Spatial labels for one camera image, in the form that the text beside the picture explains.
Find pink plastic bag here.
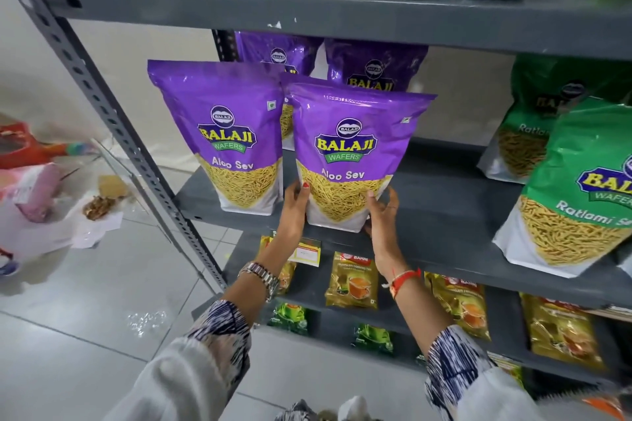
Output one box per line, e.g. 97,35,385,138
0,162,63,224

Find green snack bag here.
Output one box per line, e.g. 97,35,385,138
492,97,632,280
476,53,632,185

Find gold tea packet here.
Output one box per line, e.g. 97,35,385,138
424,272,491,342
519,292,606,371
324,251,380,311
259,233,298,296

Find purple snack bag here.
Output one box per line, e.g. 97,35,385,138
324,39,429,93
234,31,325,151
147,60,288,217
280,72,438,234

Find white paper sheet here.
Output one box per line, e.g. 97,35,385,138
0,189,125,259

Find yellow price label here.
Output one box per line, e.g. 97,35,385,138
287,236,322,268

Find person's right hand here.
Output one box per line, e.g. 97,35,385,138
364,186,409,279

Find person's right forearm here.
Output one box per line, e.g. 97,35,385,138
381,268,494,407

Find red plastic toy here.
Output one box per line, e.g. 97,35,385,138
0,122,95,171

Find grey metal shelf rack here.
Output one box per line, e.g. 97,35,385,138
0,0,632,393

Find red thread bracelet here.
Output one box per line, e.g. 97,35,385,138
381,267,423,299

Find brown cardboard piece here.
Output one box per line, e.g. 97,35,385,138
97,174,131,200

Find green tea packet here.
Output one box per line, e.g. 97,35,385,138
351,323,395,355
267,301,311,337
488,353,525,388

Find person's left hand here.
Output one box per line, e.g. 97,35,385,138
271,181,311,252

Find silver wristwatch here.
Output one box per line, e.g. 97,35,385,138
238,261,281,303

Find person's left forearm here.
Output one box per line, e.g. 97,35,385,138
187,243,297,387

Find white garment sleeve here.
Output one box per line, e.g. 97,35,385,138
453,365,632,421
103,336,234,421

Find brown food scraps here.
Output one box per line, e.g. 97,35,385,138
82,195,118,222

